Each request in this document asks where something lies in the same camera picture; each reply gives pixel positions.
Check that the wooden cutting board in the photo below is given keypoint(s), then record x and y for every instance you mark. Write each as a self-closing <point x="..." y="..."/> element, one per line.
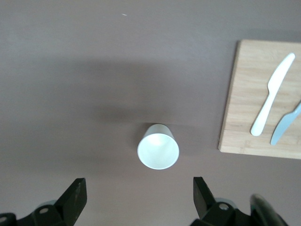
<point x="249" y="94"/>

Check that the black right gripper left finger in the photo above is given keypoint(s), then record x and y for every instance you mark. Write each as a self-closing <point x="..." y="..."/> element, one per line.
<point x="70" y="204"/>

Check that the white plastic cup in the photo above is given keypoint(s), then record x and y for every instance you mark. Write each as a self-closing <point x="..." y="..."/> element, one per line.
<point x="157" y="150"/>

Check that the white plastic knife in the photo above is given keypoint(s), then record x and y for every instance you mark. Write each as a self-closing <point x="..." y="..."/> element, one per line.
<point x="274" y="89"/>

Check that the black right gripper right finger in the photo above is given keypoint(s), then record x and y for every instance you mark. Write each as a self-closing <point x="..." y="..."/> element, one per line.
<point x="207" y="207"/>

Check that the grey plastic knife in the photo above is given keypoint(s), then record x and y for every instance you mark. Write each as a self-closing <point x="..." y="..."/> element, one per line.
<point x="284" y="124"/>

